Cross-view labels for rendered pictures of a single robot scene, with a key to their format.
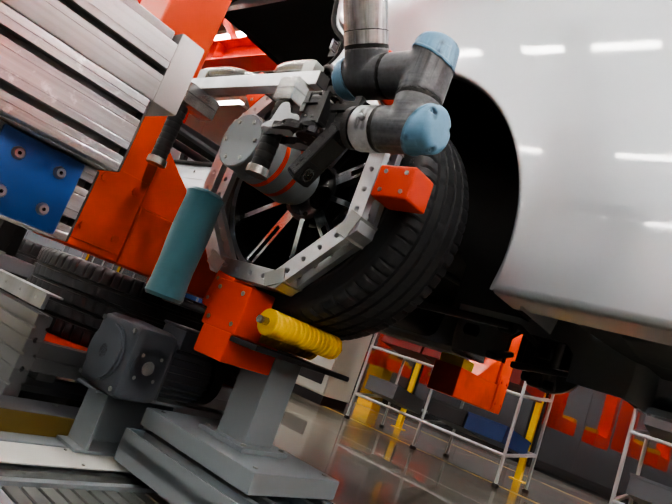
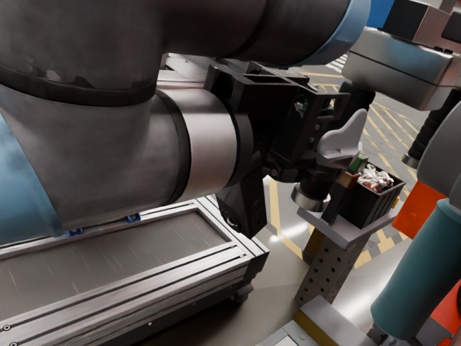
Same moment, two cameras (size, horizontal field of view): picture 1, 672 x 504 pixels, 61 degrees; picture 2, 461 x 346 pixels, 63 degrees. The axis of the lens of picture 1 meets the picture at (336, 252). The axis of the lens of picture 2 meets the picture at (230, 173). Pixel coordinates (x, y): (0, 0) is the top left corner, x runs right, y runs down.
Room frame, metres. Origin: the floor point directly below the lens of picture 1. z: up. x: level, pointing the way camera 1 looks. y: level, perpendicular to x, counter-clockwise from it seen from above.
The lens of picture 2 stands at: (0.91, -0.21, 0.96)
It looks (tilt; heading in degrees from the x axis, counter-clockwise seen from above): 27 degrees down; 88
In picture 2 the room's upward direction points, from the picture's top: 18 degrees clockwise
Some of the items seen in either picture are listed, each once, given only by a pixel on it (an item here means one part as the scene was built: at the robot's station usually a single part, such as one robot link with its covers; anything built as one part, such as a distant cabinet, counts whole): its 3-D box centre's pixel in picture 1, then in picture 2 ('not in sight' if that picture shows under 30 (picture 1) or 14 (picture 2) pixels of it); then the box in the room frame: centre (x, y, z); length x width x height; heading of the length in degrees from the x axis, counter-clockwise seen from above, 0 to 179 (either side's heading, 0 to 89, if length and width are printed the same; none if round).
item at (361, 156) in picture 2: not in sight; (356, 160); (1.24, 0.67, 0.64); 0.04 x 0.04 x 0.04; 49
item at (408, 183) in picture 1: (402, 189); not in sight; (1.12, -0.08, 0.85); 0.09 x 0.08 x 0.07; 49
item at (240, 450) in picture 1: (257, 404); not in sight; (1.45, 0.05, 0.32); 0.40 x 0.30 x 0.28; 49
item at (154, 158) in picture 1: (169, 133); (434, 125); (1.25, 0.44, 0.83); 0.04 x 0.04 x 0.16
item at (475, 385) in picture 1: (468, 370); not in sight; (3.30, -0.94, 0.69); 0.52 x 0.17 x 0.35; 139
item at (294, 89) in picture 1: (300, 99); (400, 66); (1.05, 0.17, 0.93); 0.09 x 0.05 x 0.05; 139
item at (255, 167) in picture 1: (271, 137); (333, 144); (1.03, 0.19, 0.83); 0.04 x 0.04 x 0.16
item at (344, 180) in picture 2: not in sight; (348, 178); (1.24, 0.67, 0.59); 0.04 x 0.04 x 0.04; 49
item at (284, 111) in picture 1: (280, 117); not in sight; (0.99, 0.18, 0.85); 0.09 x 0.03 x 0.06; 58
